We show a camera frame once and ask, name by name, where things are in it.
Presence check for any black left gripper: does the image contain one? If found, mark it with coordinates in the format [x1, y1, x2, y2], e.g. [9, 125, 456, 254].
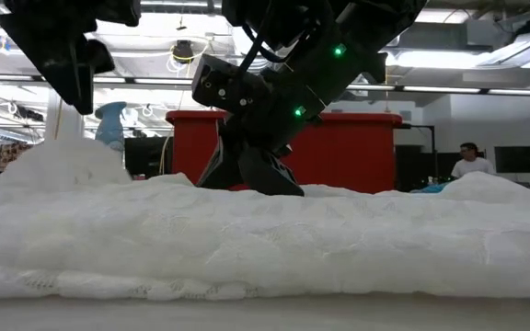
[0, 15, 116, 117]

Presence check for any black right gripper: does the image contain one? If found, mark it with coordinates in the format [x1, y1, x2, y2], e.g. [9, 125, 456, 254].
[195, 105, 321, 198]

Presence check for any blue cloth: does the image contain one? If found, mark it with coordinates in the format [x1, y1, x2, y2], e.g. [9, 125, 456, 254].
[409, 181, 454, 194]

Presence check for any yellow wooden pole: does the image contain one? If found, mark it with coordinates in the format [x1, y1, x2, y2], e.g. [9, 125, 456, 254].
[52, 109, 64, 141]

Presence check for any blue spray bottle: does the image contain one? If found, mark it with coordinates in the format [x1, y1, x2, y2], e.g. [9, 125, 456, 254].
[93, 100, 129, 154]

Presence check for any brown patterned fabric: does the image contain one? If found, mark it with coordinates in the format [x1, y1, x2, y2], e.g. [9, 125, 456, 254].
[0, 142, 31, 171]

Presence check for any large red plastic bin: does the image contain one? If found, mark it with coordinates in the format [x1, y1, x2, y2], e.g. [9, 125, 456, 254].
[165, 109, 404, 195]

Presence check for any person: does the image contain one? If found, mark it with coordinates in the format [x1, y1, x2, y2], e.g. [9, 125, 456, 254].
[450, 142, 496, 180]

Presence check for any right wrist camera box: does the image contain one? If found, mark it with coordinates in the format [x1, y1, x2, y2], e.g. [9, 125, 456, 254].
[190, 53, 273, 115]

